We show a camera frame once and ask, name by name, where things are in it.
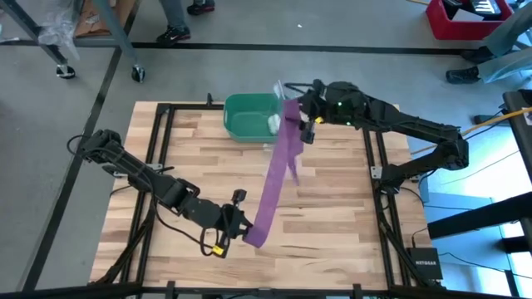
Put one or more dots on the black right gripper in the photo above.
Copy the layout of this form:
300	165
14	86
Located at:
320	106

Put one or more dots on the person's leg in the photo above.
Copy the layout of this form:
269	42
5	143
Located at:
172	12
507	66
511	29

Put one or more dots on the grey metal work table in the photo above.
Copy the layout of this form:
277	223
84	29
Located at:
118	37

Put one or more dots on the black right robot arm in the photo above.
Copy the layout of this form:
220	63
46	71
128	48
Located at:
415	124

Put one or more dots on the green plastic bin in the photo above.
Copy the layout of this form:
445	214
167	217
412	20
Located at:
245	120

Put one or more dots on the black aluminium table frame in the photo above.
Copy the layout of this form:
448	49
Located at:
191	107

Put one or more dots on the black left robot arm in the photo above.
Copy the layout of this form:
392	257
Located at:
137	170

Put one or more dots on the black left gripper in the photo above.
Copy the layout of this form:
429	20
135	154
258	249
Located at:
226	220

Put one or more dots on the crumpled clear plastic wrap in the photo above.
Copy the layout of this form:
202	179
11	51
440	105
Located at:
58	29

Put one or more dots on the black floor stand base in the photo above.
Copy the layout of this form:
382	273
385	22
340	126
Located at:
488	119

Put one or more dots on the black metal beam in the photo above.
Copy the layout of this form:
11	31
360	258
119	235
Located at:
478	216

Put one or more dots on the person's black shoe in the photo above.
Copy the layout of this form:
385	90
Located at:
478	55
172	35
201	6
463	75

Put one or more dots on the brown cardboard box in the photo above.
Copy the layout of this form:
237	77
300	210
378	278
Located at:
89	21

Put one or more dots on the black device with white keys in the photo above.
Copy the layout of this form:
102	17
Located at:
486	6

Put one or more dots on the black Netgear network switch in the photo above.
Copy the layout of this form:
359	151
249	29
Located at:
424	263

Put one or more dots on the clear bag with cotton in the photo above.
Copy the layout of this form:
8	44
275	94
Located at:
277	89

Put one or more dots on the purple elastic bandage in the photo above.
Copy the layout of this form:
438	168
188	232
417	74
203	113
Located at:
274	182

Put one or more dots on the red plastic crate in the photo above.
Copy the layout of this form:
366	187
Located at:
436	25

